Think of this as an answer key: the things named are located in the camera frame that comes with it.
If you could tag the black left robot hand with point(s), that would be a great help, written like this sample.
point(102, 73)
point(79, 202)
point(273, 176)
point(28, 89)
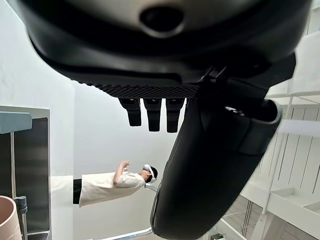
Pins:
point(160, 50)

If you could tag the person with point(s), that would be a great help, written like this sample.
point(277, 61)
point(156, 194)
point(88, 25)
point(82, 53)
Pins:
point(112, 183)

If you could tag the grey-blue table top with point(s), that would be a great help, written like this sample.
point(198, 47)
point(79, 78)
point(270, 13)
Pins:
point(12, 122)

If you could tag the dark steel-framed panel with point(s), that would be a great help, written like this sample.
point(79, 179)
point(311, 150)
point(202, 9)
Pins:
point(30, 175)

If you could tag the silver metal pole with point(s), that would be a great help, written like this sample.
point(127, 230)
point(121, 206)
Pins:
point(22, 215)

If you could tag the pink cylindrical bin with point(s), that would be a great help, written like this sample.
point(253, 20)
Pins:
point(7, 217)

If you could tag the chrome curved rail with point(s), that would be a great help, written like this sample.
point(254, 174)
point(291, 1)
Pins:
point(152, 200)

